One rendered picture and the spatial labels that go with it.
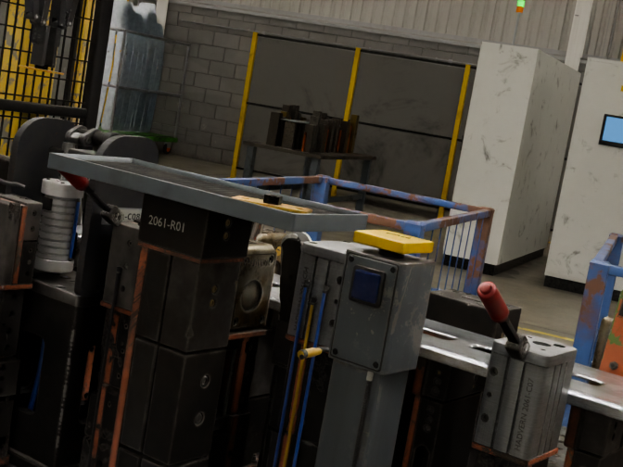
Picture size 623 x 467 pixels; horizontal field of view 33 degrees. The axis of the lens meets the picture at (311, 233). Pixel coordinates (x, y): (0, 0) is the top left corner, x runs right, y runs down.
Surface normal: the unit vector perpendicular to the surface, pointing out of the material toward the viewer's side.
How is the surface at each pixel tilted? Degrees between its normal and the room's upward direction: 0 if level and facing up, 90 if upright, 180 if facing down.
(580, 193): 90
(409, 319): 90
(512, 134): 90
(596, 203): 90
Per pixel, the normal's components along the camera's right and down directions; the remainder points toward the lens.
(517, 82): -0.39, 0.05
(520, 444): -0.58, 0.01
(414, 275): 0.80, 0.21
